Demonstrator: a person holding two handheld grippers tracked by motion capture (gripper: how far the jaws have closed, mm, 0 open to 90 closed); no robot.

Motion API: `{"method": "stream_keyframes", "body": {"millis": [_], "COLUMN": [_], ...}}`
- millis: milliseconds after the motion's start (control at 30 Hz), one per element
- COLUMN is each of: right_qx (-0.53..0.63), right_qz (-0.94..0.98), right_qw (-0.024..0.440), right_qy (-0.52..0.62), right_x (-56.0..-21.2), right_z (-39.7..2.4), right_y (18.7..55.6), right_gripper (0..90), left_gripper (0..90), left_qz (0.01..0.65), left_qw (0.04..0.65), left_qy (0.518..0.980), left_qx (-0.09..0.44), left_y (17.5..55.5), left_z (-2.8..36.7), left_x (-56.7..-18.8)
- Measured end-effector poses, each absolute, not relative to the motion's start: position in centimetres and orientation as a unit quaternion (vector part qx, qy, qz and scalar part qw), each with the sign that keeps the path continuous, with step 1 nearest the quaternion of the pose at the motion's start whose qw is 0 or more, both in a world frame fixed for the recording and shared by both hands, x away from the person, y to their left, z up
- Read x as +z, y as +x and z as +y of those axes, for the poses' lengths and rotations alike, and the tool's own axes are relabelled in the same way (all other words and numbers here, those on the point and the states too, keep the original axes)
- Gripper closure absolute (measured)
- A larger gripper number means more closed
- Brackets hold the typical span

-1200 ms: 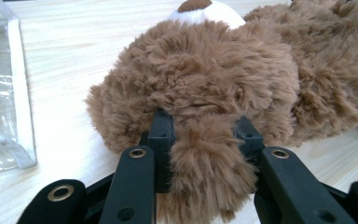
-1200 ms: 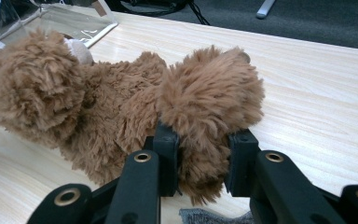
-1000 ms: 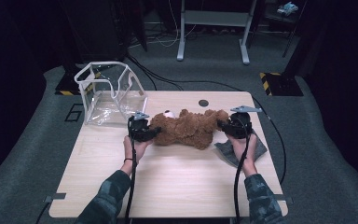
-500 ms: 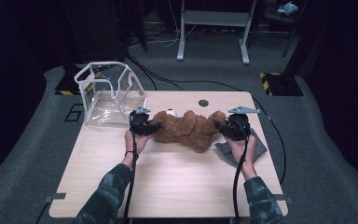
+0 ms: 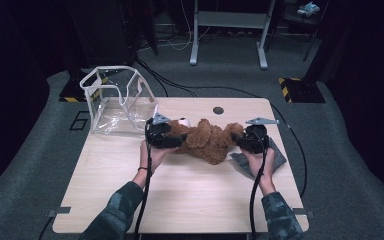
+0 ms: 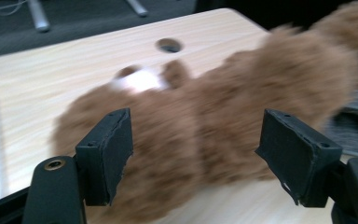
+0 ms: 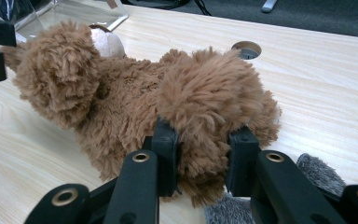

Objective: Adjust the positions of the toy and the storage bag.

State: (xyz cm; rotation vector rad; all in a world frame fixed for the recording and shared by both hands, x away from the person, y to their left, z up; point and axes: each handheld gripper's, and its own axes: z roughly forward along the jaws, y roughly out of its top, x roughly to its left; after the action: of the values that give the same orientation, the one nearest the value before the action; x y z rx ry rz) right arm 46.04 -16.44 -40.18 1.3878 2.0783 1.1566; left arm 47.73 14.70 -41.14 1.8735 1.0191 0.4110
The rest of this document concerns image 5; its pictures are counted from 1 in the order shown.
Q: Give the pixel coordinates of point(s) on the dark round table grommet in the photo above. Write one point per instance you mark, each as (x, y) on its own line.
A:
(218, 110)

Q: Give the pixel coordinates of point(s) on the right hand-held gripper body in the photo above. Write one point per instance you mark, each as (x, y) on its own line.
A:
(256, 140)

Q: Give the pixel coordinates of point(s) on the black wristband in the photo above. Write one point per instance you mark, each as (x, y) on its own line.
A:
(141, 168)

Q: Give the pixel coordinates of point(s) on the brown teddy bear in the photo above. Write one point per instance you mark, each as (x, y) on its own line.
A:
(206, 140)

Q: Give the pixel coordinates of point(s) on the black base with hazard stripes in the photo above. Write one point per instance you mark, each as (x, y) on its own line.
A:
(303, 91)
(70, 93)

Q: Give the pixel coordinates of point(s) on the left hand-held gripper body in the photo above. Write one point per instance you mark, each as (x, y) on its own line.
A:
(158, 136)

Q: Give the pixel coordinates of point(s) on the clear plastic bag white trim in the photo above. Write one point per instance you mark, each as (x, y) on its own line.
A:
(140, 116)

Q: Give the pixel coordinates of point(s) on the black cabinet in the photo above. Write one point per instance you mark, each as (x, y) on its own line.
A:
(103, 33)

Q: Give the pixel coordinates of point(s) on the blue and white packet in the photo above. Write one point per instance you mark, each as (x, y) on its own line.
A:
(308, 9)

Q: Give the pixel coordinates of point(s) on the person's right hand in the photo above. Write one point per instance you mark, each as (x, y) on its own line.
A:
(270, 166)

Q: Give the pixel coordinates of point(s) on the white metal stand frame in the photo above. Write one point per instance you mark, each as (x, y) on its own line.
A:
(230, 19)

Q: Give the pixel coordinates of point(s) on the person's left hand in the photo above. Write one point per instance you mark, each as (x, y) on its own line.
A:
(158, 156)

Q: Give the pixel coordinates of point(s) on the grey cloth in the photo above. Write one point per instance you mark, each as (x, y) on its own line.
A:
(278, 156)

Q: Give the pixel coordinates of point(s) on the grey table corner bracket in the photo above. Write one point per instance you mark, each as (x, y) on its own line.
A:
(61, 210)
(306, 213)

